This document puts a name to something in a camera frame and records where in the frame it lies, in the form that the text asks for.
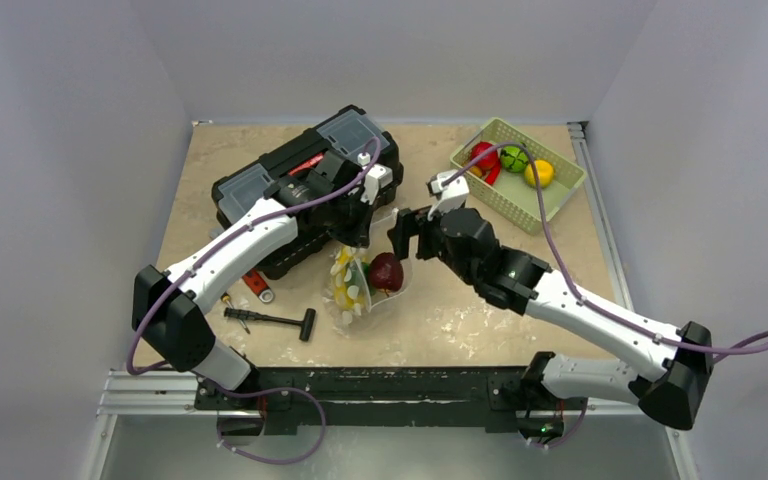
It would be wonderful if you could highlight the dark red toy fruit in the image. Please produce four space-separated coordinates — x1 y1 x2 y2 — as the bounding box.
368 252 404 292

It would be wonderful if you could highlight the clear zip top bag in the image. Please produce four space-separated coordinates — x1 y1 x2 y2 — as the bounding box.
323 208 412 334

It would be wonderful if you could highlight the yellow toy banana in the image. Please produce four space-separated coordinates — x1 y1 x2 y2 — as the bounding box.
330 246 366 315

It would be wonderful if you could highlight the green toy pepper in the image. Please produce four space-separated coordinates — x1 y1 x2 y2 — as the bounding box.
360 261 376 298

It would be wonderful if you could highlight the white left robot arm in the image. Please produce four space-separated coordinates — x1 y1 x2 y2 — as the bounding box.
126 151 394 409

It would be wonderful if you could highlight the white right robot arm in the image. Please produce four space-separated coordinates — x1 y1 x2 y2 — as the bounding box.
387 208 714 431

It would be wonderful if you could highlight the green plastic basket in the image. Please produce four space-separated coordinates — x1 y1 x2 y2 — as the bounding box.
449 117 587 235

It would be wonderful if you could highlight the red toy chili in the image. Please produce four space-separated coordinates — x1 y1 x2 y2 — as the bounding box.
484 164 502 186

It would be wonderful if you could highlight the red toy apple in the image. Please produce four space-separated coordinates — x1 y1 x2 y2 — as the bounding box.
469 141 499 172

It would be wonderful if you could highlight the black plastic toolbox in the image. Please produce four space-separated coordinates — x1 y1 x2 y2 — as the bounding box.
211 105 404 280

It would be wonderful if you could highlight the red adjustable wrench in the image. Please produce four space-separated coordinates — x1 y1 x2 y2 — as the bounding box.
242 269 275 304

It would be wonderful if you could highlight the green toy ball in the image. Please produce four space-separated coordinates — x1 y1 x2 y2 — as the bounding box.
498 146 529 173

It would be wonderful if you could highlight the black rubber mallet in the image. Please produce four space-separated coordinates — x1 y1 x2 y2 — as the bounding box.
240 308 317 342

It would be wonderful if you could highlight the yellow toy lemon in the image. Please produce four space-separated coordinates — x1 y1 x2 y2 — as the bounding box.
523 159 555 188

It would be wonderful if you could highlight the yellow black screwdriver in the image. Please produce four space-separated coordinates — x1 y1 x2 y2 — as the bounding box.
220 292 251 334

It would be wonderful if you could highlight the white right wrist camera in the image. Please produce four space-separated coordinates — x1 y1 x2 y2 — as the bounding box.
427 170 470 220

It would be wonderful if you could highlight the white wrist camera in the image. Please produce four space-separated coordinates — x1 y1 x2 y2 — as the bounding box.
357 152 394 205
427 170 470 220

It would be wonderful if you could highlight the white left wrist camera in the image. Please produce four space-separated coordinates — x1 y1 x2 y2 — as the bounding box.
357 152 394 205

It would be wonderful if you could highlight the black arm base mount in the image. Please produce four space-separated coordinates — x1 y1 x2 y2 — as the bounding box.
194 352 587 439

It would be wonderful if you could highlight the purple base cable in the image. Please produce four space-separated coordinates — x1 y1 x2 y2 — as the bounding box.
216 387 328 466

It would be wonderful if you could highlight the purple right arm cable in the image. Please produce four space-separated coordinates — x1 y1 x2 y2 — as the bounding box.
440 142 768 362

